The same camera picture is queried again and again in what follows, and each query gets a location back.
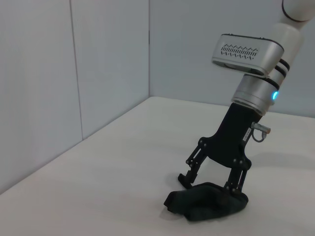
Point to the dark blue rag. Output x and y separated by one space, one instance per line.
204 201

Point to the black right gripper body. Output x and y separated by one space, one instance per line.
231 142

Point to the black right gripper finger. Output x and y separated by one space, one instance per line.
194 169
235 182

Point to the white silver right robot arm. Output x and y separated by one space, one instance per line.
290 37

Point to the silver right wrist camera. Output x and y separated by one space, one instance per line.
246 54

